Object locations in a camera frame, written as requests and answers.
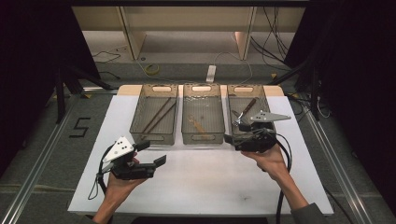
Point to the black metal stand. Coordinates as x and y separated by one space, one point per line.
60 93
315 93

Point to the aluminium floor rail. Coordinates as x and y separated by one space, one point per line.
339 168
34 168

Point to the yellow tape roll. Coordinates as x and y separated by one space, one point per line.
152 69

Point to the person's right hand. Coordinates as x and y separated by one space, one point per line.
271 165

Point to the black curtain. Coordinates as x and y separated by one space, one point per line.
358 77
31 77

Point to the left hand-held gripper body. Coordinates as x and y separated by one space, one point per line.
120 149

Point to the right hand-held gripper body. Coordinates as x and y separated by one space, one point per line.
258 140

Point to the person's left hand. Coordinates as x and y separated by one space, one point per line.
120 189

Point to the grey transparent plastic bin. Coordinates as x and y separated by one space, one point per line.
249 95
154 116
202 109

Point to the white power strip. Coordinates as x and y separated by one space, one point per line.
211 73

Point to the beige shelf unit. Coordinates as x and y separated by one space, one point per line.
186 21

